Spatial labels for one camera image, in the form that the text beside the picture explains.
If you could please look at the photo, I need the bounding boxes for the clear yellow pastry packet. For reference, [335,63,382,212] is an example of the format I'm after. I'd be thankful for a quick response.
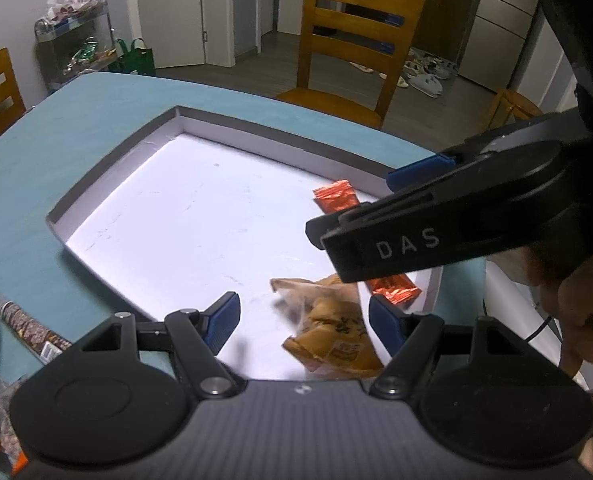
[269,274,385,380]

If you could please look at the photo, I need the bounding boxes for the green tote bag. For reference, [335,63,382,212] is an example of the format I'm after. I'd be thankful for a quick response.
[114,37,156,77]

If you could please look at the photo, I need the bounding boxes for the long brown stick packet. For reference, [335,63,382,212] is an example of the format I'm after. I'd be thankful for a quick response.
[0,296,72,363]

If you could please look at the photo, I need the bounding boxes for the pile of green snack packets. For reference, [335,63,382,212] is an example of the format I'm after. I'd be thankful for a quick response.
[66,42,117,73]

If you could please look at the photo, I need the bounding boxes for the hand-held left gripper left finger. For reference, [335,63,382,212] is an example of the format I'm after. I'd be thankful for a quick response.
[74,291,242,401]

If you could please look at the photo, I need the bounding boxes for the metal cart rack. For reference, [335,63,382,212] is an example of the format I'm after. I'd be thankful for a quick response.
[34,0,114,96]

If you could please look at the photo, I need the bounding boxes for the orange foil snack packet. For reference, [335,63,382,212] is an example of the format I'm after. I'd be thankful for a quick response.
[313,179,361,216]
[367,275,422,308]

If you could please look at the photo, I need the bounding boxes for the grey cardboard box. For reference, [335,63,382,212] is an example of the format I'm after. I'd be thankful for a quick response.
[44,105,445,381]

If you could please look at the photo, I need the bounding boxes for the silver refrigerator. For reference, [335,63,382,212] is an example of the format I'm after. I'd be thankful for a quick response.
[457,0,545,93]

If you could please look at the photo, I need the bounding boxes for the person's right hand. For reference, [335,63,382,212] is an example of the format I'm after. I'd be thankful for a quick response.
[539,247,593,381]

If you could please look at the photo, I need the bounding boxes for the white door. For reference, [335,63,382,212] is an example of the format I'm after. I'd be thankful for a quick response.
[134,0,207,69]

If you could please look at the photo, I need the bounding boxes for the wooden stool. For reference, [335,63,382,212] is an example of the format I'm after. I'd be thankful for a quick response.
[489,87,545,131]

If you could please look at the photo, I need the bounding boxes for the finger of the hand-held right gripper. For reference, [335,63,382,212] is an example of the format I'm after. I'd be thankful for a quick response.
[387,109,592,193]
[305,160,488,283]

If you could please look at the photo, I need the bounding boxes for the scattered shoes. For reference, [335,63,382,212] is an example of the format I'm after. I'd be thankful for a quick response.
[349,47,460,88]

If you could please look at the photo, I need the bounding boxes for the black cable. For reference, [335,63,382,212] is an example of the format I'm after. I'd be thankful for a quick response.
[524,312,560,346]

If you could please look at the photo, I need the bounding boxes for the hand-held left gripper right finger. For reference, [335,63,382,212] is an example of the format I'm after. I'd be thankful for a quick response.
[368,294,532,402]

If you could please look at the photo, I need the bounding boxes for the white sneaker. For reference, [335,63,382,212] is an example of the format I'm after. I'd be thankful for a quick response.
[407,72,445,98]

